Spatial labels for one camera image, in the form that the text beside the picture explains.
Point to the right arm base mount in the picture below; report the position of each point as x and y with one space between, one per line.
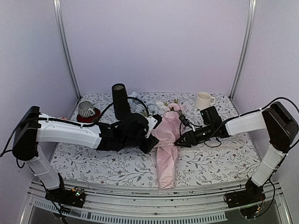
252 197

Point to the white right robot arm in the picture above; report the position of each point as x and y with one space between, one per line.
274 118

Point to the right aluminium frame post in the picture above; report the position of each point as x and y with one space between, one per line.
244 48

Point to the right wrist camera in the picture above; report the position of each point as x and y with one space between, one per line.
184 121

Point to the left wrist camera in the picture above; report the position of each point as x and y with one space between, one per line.
153 122

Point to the pink flower bouquet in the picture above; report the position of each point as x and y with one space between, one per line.
167 132

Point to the left aluminium frame post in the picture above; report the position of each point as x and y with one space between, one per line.
65 48

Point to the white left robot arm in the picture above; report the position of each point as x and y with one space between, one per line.
35 127

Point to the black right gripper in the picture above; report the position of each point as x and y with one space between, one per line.
189 136

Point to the striped grey teacup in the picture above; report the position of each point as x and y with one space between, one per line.
86 109

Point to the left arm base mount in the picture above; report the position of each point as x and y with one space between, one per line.
74 197

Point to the aluminium front rail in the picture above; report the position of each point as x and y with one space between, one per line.
109 204

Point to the red lacquer saucer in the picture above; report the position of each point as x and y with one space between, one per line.
88 119

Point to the aluminium frame post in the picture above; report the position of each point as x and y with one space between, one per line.
65 48
244 48

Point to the cream ceramic mug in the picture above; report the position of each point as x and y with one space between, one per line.
204 100

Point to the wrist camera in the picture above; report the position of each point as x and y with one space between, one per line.
184 121
153 122

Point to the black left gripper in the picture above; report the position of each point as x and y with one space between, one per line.
147 149

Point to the black tapered vase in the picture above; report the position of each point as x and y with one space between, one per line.
120 101

